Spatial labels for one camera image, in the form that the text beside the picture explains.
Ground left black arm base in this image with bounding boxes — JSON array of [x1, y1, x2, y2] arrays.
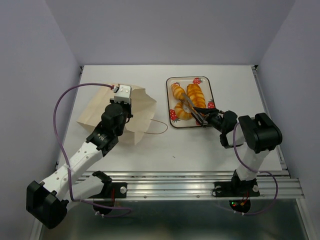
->
[[88, 171, 132, 218]]

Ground orange braided fake bread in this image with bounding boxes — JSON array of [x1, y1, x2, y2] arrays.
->
[[187, 83, 206, 109]]

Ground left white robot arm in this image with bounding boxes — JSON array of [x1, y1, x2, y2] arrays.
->
[[26, 97, 133, 229]]

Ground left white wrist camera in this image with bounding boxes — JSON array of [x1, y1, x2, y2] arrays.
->
[[113, 84, 132, 105]]

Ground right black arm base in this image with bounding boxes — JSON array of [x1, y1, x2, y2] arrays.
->
[[211, 170, 260, 214]]

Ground brown paper bag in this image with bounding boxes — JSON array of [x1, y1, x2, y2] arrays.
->
[[77, 85, 167, 145]]

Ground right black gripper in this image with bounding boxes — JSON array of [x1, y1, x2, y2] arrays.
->
[[190, 106, 226, 133]]

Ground aluminium mounting rail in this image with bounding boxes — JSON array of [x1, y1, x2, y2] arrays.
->
[[106, 170, 305, 201]]

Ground strawberry pattern tray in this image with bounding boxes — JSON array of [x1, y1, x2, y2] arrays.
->
[[166, 76, 216, 129]]

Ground fake croissant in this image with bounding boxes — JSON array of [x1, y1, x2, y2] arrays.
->
[[174, 102, 193, 121], [170, 83, 186, 100]]

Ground metal tongs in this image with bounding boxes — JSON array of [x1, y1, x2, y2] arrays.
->
[[181, 94, 208, 127]]

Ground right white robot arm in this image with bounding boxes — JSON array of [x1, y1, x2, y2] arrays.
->
[[192, 107, 283, 195]]

